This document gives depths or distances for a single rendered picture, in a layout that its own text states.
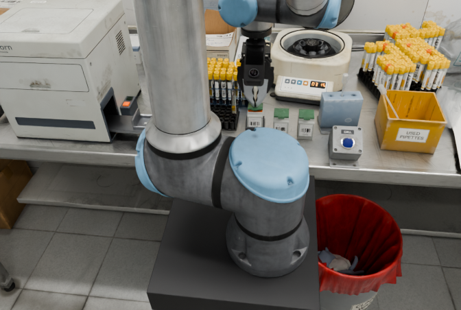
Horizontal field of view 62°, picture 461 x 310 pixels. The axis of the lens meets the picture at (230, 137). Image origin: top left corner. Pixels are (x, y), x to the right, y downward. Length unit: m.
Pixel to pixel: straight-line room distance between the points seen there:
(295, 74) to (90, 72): 0.58
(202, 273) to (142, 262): 1.19
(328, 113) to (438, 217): 0.88
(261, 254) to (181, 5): 0.40
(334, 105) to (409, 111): 0.22
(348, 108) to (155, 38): 0.68
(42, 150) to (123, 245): 0.93
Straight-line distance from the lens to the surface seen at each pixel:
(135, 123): 1.05
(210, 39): 1.42
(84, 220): 2.13
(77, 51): 0.96
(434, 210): 1.82
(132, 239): 1.98
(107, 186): 1.86
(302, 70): 1.18
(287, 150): 0.57
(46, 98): 1.08
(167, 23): 0.47
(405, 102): 1.14
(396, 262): 1.38
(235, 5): 0.74
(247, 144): 0.56
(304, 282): 0.70
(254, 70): 0.86
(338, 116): 1.06
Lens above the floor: 1.54
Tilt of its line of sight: 39 degrees down
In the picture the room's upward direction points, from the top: 3 degrees counter-clockwise
